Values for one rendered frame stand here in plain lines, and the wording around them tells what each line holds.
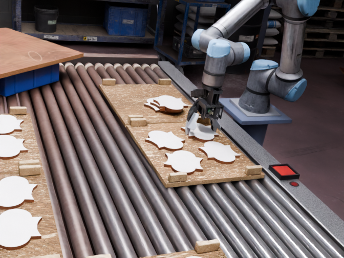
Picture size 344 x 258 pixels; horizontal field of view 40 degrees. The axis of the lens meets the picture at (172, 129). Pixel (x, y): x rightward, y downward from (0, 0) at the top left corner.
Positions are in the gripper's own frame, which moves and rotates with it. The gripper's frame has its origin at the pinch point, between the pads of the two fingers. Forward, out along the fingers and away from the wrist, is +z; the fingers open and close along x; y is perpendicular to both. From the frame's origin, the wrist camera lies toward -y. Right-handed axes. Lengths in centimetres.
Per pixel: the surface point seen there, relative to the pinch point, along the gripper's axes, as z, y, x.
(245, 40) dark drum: 60, -325, 221
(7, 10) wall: 82, -495, -29
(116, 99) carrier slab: 1.5, -34.0, -22.2
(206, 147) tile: -0.8, 13.1, -3.6
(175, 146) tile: -0.8, 11.0, -14.5
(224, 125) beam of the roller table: 3.0, -9.6, 16.1
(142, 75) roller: 5, -69, 1
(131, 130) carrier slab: 0.8, -4.9, -25.2
